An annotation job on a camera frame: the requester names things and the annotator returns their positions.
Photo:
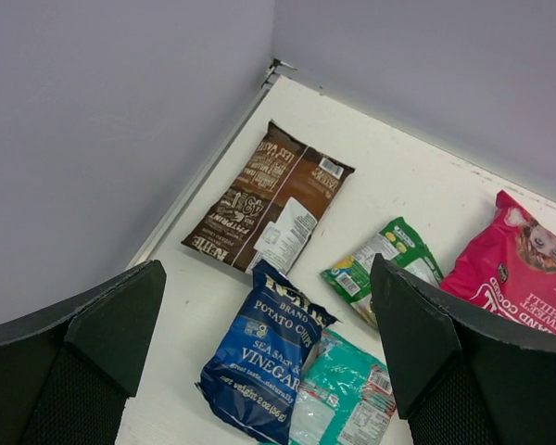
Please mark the brown candy packet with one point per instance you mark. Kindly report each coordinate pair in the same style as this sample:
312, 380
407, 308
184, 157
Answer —
273, 206

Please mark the teal snack packet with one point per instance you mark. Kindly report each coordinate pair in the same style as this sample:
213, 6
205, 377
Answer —
346, 397

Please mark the red snack packet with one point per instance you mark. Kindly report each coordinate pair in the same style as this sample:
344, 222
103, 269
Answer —
509, 268

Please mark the blue potato chips packet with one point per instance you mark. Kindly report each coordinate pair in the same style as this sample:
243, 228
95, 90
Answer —
251, 381

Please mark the green snack packet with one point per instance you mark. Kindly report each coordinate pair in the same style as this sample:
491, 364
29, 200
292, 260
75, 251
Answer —
398, 242

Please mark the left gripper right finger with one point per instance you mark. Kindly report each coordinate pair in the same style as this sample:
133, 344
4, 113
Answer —
460, 374

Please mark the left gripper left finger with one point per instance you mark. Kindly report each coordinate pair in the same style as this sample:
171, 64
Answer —
67, 370

